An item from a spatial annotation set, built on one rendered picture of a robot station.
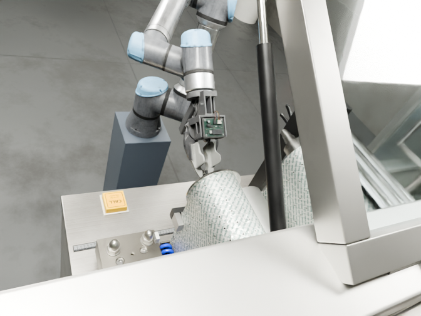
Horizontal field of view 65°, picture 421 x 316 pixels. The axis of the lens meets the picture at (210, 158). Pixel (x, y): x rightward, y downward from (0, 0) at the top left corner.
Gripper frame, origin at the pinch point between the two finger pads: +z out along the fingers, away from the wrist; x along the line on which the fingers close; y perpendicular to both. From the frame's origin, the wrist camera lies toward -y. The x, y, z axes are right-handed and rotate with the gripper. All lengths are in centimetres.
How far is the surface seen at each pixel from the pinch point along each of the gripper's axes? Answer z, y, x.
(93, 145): -24, -184, 4
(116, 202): 7.7, -37.7, -14.1
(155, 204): 10.4, -38.5, -0.3
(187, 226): 13.0, -2.6, -4.7
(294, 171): 1.4, 12.1, 19.2
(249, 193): 6.4, 1.6, 12.5
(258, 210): 10.8, 5.2, 12.3
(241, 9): -236, -341, 266
